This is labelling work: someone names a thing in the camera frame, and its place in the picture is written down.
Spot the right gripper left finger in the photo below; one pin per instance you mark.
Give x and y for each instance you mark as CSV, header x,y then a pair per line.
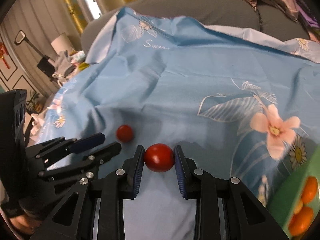
x,y
94,210

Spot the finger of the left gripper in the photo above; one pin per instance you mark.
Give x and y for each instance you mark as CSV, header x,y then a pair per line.
x,y
89,162
52,151

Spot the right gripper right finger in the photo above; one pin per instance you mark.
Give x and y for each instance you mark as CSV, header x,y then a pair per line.
x,y
223,207

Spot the red tomato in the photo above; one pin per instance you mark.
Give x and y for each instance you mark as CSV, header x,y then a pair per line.
x,y
124,133
159,158

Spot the yellow-green oval fruit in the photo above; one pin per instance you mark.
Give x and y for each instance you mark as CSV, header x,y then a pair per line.
x,y
298,207

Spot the person's left hand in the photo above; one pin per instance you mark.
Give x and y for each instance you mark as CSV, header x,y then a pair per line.
x,y
25,224

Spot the small potted plant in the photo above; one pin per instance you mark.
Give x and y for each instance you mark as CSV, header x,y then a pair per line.
x,y
34,104

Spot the green plastic bowl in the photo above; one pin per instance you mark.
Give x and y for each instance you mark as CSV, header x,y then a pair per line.
x,y
282,205

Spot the lower orange tangerine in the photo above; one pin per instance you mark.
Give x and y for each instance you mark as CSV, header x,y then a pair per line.
x,y
301,221

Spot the orange tangerine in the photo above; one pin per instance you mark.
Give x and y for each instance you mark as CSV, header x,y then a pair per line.
x,y
310,190
301,221

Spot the upper orange tangerine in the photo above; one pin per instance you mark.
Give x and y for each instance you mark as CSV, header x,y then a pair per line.
x,y
310,190

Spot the cluttered clothes heap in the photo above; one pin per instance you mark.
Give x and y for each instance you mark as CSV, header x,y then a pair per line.
x,y
67,65

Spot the white table lamp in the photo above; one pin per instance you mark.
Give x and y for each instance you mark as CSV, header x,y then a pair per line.
x,y
62,43

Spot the red chinese knot decoration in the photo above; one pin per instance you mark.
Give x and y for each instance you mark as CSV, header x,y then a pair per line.
x,y
3,52

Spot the beige and yellow curtains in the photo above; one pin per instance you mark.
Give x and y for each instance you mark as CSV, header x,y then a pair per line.
x,y
29,26

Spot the purple garment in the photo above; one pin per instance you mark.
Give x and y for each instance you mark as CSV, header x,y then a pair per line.
x,y
308,16

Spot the grey sofa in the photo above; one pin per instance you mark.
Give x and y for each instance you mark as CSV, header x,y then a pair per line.
x,y
234,13

